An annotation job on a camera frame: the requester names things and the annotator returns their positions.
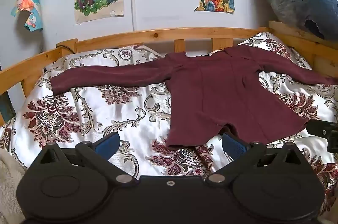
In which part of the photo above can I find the maroon long-sleeved shirt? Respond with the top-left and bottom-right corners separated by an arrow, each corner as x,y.
50,44 -> 338,152

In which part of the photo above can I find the dark teal board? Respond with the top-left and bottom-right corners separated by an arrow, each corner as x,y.
0,93 -> 17,126

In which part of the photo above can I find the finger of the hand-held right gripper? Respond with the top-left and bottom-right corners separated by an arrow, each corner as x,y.
306,120 -> 338,153

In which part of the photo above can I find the wooden bed frame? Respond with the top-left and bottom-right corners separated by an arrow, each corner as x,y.
0,20 -> 338,127

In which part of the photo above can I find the orange-haired cartoon girl poster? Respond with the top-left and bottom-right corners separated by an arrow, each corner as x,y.
11,0 -> 43,32

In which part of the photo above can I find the floral satin bed sheet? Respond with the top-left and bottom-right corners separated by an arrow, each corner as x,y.
0,32 -> 338,214

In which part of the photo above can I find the white fleece blanket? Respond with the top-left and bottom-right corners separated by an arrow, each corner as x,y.
0,147 -> 27,224

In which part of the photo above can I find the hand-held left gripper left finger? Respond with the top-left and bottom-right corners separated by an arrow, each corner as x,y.
33,131 -> 139,186

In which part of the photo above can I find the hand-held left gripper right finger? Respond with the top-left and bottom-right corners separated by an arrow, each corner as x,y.
204,131 -> 308,185

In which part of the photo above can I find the black cable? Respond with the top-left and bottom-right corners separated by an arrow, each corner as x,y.
56,44 -> 76,55

